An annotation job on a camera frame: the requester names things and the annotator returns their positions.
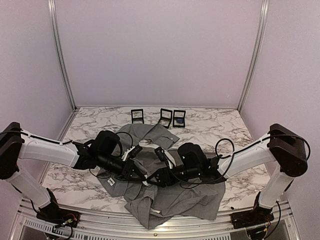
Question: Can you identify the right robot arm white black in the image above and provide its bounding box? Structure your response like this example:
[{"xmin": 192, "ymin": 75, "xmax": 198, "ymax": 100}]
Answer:
[{"xmin": 146, "ymin": 123, "xmax": 311, "ymax": 224}]

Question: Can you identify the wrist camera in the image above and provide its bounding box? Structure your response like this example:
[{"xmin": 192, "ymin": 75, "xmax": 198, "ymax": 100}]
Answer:
[
  {"xmin": 121, "ymin": 144, "xmax": 143, "ymax": 162},
  {"xmin": 154, "ymin": 147, "xmax": 176, "ymax": 169}
]

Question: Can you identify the aluminium frame post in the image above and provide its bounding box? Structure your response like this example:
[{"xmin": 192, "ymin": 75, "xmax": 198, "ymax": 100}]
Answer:
[
  {"xmin": 48, "ymin": 0, "xmax": 77, "ymax": 112},
  {"xmin": 237, "ymin": 0, "xmax": 270, "ymax": 114}
]

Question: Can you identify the black display frame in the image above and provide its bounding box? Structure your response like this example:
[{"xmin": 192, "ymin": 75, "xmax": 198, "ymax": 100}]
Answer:
[
  {"xmin": 130, "ymin": 108, "xmax": 145, "ymax": 124},
  {"xmin": 158, "ymin": 108, "xmax": 173, "ymax": 129},
  {"xmin": 172, "ymin": 109, "xmax": 186, "ymax": 128}
]

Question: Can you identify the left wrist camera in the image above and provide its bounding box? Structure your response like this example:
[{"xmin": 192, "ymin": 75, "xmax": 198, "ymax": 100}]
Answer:
[{"xmin": 121, "ymin": 144, "xmax": 143, "ymax": 162}]

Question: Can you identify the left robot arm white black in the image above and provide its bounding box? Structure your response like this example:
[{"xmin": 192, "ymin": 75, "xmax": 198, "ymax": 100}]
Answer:
[{"xmin": 0, "ymin": 122, "xmax": 146, "ymax": 223}]

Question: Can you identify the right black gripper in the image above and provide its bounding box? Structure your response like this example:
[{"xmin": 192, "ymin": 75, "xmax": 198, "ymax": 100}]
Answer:
[{"xmin": 146, "ymin": 164, "xmax": 201, "ymax": 188}]

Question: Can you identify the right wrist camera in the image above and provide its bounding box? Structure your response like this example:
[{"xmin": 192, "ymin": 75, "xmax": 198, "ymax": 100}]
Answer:
[{"xmin": 154, "ymin": 147, "xmax": 176, "ymax": 169}]

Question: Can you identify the middle black display frame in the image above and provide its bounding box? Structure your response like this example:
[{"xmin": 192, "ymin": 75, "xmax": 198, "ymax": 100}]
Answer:
[{"xmin": 158, "ymin": 108, "xmax": 173, "ymax": 129}]

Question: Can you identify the front aluminium rail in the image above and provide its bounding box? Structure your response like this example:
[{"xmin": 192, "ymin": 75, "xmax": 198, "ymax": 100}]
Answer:
[{"xmin": 14, "ymin": 197, "xmax": 298, "ymax": 240}]

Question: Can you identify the left aluminium frame post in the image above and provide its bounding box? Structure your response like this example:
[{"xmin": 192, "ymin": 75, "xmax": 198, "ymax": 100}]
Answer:
[{"xmin": 48, "ymin": 0, "xmax": 77, "ymax": 112}]

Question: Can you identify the left black display frame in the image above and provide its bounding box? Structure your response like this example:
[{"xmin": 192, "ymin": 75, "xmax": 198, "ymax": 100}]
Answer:
[{"xmin": 130, "ymin": 108, "xmax": 145, "ymax": 124}]

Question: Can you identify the blue round brooch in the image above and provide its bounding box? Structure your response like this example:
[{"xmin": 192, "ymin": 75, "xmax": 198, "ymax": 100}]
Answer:
[{"xmin": 176, "ymin": 119, "xmax": 184, "ymax": 125}]

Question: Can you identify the grey button shirt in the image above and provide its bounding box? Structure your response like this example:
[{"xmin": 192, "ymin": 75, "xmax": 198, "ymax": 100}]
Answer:
[{"xmin": 100, "ymin": 123, "xmax": 226, "ymax": 230}]

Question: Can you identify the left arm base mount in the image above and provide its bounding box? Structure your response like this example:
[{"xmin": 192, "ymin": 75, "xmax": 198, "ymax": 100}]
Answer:
[{"xmin": 36, "ymin": 188, "xmax": 80, "ymax": 228}]

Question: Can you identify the right black display frame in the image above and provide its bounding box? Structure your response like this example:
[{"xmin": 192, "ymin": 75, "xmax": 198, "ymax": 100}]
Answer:
[{"xmin": 172, "ymin": 109, "xmax": 186, "ymax": 128}]

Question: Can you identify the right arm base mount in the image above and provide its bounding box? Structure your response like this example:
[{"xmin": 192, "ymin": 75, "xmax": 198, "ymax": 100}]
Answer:
[{"xmin": 230, "ymin": 192, "xmax": 275, "ymax": 229}]

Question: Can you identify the right aluminium frame post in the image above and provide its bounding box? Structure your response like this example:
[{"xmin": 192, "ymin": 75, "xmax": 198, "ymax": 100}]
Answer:
[{"xmin": 237, "ymin": 0, "xmax": 270, "ymax": 114}]

